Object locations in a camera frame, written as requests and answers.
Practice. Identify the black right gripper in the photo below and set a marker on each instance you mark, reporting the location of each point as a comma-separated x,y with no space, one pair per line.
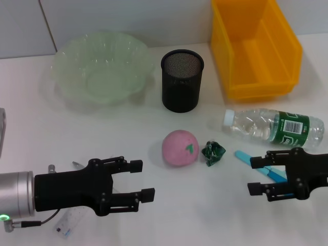
307,171

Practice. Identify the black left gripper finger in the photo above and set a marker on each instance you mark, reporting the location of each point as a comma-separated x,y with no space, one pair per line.
147,195

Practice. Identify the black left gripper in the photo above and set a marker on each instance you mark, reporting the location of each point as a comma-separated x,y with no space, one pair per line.
64,189

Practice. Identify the blue scissors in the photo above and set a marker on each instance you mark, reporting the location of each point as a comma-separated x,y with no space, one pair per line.
242,154

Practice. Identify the pink toy peach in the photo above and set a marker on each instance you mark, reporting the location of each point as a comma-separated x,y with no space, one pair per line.
179,148

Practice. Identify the green plastic wrapper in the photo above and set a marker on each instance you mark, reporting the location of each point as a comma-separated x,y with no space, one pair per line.
212,153

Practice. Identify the clear water bottle green label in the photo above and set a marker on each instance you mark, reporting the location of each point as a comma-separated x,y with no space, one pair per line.
256,125

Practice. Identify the grey pen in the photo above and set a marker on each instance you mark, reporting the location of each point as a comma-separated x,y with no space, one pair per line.
78,164

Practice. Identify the transparent plastic ruler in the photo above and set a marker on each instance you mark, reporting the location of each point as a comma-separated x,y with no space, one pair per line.
68,220

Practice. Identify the black mesh pen holder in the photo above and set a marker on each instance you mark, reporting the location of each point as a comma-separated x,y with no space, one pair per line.
182,89

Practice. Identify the yellow plastic bin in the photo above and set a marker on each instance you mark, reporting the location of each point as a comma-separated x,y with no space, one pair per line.
256,87

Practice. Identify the green translucent plastic bowl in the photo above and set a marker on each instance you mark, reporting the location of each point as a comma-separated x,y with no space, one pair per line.
102,77

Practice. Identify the silver left gripper connector post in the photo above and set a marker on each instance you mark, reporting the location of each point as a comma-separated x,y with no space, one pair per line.
52,169

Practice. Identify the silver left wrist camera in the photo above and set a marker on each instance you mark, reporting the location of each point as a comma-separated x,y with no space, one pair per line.
2,133

